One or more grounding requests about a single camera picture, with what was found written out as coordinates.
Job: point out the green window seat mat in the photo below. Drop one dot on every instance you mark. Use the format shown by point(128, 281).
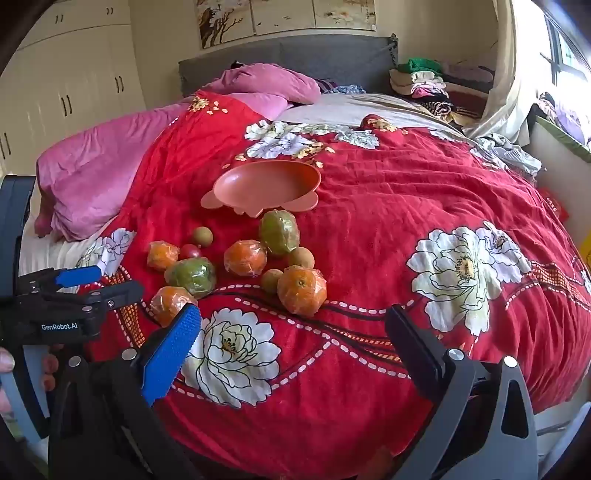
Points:
point(563, 138)

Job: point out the green citrus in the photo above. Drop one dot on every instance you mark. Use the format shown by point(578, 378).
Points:
point(190, 277)
point(278, 232)

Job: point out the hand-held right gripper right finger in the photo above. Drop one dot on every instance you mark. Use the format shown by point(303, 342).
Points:
point(415, 350)

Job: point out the window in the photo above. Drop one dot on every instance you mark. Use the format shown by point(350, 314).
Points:
point(570, 46)

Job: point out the small red tomato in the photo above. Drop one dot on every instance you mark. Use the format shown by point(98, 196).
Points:
point(190, 251)

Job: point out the purple clothes heap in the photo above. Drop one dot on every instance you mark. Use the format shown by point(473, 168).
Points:
point(565, 115)

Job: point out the pink scalloped bowl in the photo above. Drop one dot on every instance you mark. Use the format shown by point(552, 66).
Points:
point(263, 184)

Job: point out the orange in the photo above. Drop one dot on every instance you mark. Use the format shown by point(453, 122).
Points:
point(301, 290)
point(245, 257)
point(162, 255)
point(170, 302)

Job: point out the wall painting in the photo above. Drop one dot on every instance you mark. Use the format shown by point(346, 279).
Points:
point(277, 18)

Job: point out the pink fleece blanket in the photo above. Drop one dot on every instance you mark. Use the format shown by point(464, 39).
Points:
point(92, 175)

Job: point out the cream wardrobe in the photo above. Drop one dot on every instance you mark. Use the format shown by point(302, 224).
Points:
point(69, 69)

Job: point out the grey quilted headboard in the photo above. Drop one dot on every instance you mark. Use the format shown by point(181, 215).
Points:
point(323, 60)

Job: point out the brown longan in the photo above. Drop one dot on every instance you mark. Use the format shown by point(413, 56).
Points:
point(300, 258)
point(271, 280)
point(203, 236)

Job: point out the red floral blanket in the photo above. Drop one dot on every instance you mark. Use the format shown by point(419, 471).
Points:
point(369, 207)

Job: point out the blue patterned cloth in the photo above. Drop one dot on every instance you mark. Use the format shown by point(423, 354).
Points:
point(344, 87)

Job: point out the white ribbed mattress cover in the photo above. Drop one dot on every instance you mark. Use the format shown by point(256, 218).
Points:
point(51, 254)

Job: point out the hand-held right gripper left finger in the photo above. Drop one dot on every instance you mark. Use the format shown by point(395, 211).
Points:
point(171, 355)

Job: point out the pale grey bed sheet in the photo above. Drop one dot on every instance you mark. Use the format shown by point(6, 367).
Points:
point(346, 108)

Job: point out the cream curtain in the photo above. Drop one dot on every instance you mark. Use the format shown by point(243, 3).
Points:
point(508, 69)

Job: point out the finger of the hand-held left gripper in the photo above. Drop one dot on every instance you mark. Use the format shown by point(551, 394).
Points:
point(78, 276)
point(115, 294)

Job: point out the crumpled pale cloth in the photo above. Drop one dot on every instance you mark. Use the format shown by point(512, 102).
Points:
point(508, 154)

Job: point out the pile of folded clothes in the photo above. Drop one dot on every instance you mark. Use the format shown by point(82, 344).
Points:
point(429, 87)

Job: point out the red bag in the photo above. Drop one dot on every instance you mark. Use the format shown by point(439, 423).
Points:
point(552, 203)

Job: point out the person's left hand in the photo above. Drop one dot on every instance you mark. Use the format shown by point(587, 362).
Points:
point(4, 364)

